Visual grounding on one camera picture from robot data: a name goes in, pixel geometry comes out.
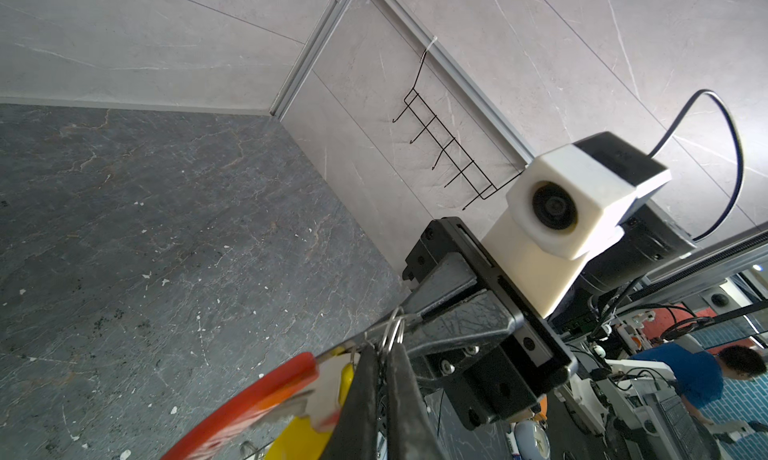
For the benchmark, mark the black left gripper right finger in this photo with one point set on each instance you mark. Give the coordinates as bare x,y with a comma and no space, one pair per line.
409,431

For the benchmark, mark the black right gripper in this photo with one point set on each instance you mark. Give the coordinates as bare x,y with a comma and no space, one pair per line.
467,330

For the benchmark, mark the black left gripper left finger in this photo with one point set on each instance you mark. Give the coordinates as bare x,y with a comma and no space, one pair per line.
355,435

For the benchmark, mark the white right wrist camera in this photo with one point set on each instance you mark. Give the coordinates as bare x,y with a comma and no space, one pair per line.
565,208

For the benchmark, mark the yellow capped key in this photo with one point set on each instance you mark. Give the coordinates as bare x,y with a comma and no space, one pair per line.
314,411

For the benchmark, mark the person in blue shirt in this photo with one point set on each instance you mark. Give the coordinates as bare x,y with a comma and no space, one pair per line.
700,375

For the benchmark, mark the black wire hook rack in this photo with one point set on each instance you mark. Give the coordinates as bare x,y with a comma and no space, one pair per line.
466,167

